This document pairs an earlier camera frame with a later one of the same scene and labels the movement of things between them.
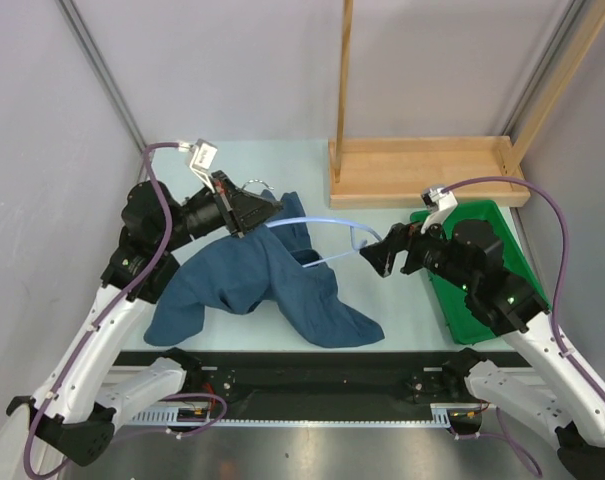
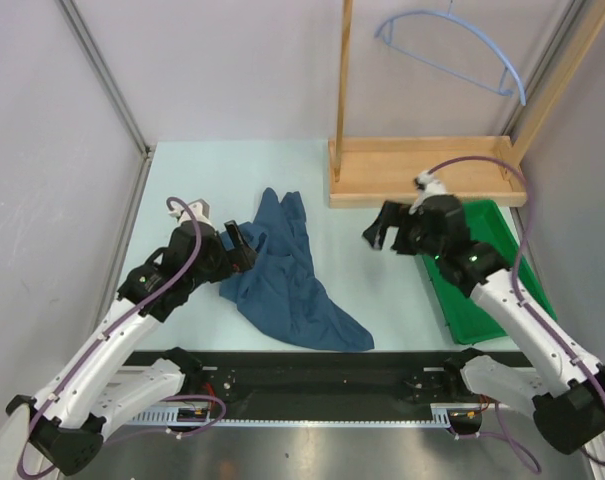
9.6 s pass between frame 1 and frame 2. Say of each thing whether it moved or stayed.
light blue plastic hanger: moved
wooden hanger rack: stayed
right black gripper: moved
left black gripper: moved
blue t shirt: moved
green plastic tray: stayed
